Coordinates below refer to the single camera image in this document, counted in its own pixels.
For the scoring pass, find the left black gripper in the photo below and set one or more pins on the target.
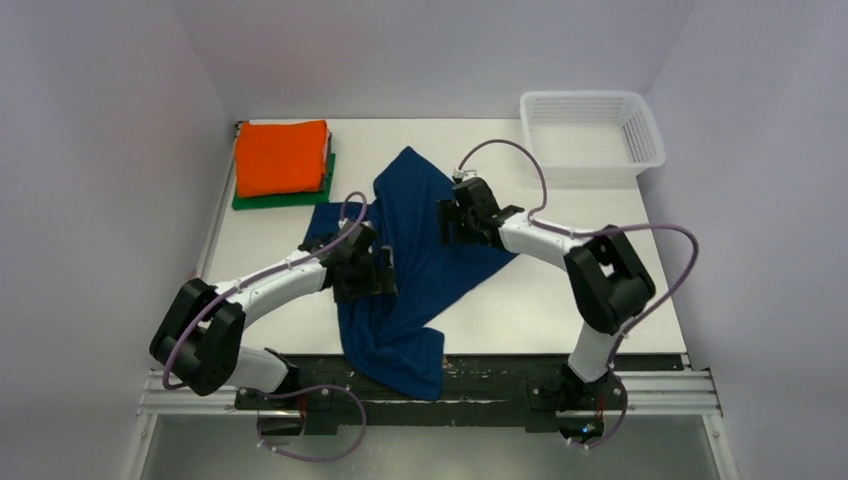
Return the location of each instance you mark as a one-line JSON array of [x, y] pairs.
[[377, 280]]

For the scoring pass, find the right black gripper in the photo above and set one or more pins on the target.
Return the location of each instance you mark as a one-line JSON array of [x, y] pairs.
[[448, 223]]

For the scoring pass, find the blue t shirt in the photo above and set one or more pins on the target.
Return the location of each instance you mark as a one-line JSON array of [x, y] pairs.
[[387, 337]]

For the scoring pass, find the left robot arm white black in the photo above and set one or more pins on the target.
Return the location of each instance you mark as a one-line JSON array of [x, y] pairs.
[[200, 338]]

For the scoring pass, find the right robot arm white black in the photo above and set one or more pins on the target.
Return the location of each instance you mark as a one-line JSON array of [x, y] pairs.
[[609, 282]]

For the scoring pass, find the folded dark t shirt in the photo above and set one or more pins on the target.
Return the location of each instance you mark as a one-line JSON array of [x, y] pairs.
[[329, 165]]

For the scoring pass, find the white plastic basket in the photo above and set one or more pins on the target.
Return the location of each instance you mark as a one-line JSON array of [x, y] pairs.
[[591, 138]]

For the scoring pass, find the folded green t shirt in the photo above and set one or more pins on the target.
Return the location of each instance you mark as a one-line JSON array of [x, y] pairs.
[[278, 200]]

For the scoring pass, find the folded orange t shirt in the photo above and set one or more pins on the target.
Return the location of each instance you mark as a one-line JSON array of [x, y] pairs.
[[275, 159]]

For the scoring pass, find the black mounting base rail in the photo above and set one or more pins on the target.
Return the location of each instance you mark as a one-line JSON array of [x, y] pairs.
[[518, 391]]

